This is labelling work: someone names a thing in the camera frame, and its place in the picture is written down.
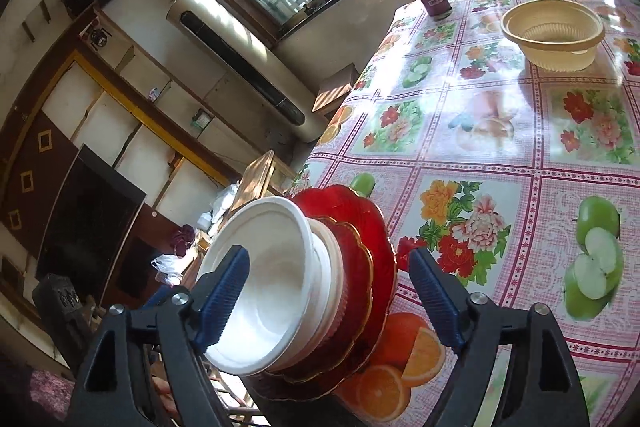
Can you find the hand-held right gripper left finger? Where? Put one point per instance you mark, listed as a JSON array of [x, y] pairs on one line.
[[220, 302]]

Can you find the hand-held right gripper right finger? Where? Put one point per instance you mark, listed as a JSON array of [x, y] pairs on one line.
[[440, 302]]

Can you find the white plastic bowl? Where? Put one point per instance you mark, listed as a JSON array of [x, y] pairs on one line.
[[265, 287], [331, 267]]

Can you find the small red glass plate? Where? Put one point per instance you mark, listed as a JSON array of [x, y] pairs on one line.
[[357, 287]]

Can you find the large red glass plate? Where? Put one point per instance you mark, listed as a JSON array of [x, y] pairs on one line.
[[375, 227]]

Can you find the white plastic bag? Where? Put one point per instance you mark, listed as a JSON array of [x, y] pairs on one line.
[[220, 207], [172, 267]]

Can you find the maroon cloth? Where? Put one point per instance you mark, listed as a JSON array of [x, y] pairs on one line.
[[182, 237]]

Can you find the black flat television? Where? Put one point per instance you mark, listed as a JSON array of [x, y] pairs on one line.
[[90, 222]]

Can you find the black box device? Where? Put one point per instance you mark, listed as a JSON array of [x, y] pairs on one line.
[[60, 307]]

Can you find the floral fruit print tablecloth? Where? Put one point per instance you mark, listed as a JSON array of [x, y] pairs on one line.
[[500, 147]]

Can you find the cardboard box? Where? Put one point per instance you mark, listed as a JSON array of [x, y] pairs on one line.
[[335, 89]]

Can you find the white tower air conditioner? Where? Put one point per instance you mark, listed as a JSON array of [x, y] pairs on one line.
[[235, 52]]

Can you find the wooden chair frame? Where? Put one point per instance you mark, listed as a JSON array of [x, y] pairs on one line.
[[260, 177]]

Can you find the small wall control panel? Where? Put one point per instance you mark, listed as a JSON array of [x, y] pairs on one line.
[[201, 121]]

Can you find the wooden wall cabinet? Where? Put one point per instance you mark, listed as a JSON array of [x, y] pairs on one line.
[[55, 107]]

